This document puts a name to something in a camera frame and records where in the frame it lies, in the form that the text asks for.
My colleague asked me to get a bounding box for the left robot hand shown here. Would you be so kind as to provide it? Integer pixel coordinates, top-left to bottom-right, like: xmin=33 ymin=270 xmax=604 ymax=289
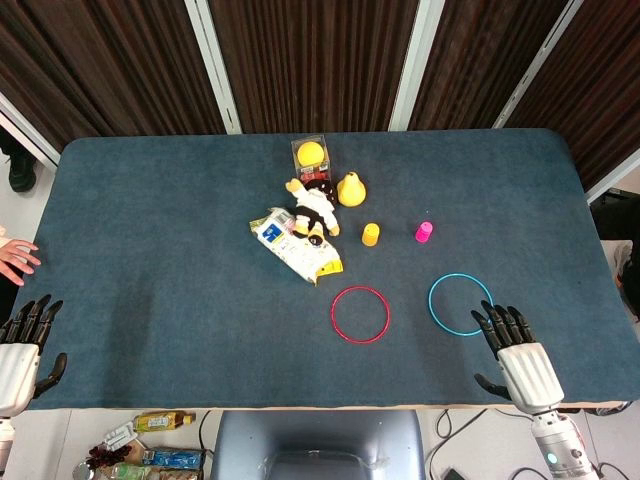
xmin=0 ymin=294 xmax=69 ymax=417

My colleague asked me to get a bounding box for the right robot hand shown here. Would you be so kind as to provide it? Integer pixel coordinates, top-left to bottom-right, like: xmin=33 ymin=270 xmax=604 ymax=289
xmin=471 ymin=299 xmax=565 ymax=415

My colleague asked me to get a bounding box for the bystander bare hand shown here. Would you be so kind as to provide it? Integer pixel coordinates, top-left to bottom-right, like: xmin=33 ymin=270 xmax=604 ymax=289
xmin=0 ymin=238 xmax=42 ymax=287

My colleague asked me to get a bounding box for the blue ring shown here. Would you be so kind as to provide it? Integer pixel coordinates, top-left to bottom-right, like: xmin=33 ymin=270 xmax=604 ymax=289
xmin=427 ymin=272 xmax=495 ymax=337

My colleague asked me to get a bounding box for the red ring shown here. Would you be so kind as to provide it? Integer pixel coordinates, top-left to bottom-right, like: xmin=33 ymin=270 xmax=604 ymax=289
xmin=331 ymin=285 xmax=391 ymax=345

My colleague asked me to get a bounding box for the black shoe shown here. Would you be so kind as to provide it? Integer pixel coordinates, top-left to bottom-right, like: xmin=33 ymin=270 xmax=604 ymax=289
xmin=0 ymin=127 xmax=37 ymax=193

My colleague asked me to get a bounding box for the green tea bottle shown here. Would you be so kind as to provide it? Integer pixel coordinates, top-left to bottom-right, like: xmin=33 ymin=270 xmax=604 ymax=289
xmin=132 ymin=410 xmax=197 ymax=433

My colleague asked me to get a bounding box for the green snack package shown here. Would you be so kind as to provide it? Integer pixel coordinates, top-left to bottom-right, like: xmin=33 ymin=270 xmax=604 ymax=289
xmin=112 ymin=462 xmax=152 ymax=480

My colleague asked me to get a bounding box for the blue table cloth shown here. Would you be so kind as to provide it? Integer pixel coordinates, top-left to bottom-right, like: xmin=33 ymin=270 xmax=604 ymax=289
xmin=9 ymin=128 xmax=632 ymax=411

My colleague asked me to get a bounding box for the person in dark clothes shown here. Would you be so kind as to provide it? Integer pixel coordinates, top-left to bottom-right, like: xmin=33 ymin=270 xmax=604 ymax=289
xmin=589 ymin=192 xmax=640 ymax=321

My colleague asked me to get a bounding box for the blue snack package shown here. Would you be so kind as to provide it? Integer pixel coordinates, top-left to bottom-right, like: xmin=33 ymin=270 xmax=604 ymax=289
xmin=142 ymin=448 xmax=206 ymax=470

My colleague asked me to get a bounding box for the brown curtain panel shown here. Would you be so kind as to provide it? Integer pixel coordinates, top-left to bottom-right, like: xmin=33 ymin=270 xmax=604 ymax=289
xmin=504 ymin=0 xmax=640 ymax=192
xmin=0 ymin=0 xmax=226 ymax=140
xmin=209 ymin=0 xmax=422 ymax=134
xmin=409 ymin=0 xmax=571 ymax=131

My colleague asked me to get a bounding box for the yellow toy pear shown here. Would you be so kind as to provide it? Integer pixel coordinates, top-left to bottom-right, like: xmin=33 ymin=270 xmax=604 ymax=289
xmin=336 ymin=170 xmax=370 ymax=207

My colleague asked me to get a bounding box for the white snack bag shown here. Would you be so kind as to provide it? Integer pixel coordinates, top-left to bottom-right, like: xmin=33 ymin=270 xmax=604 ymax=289
xmin=248 ymin=206 xmax=345 ymax=287

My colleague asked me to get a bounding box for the black white yellow plush toy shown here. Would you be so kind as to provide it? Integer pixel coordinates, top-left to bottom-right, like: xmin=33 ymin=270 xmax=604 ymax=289
xmin=285 ymin=177 xmax=343 ymax=247

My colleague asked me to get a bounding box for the clear box with yellow ball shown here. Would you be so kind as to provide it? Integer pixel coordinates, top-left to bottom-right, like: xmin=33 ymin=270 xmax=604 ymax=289
xmin=291 ymin=134 xmax=334 ymax=184

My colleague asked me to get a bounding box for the black cable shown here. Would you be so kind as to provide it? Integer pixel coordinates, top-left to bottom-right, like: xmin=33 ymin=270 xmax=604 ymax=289
xmin=198 ymin=410 xmax=217 ymax=455
xmin=424 ymin=408 xmax=501 ymax=480

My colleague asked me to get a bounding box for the white post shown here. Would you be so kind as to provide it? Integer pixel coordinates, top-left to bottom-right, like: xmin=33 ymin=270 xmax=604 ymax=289
xmin=388 ymin=0 xmax=446 ymax=132
xmin=492 ymin=0 xmax=586 ymax=130
xmin=183 ymin=0 xmax=242 ymax=135
xmin=0 ymin=92 xmax=62 ymax=167

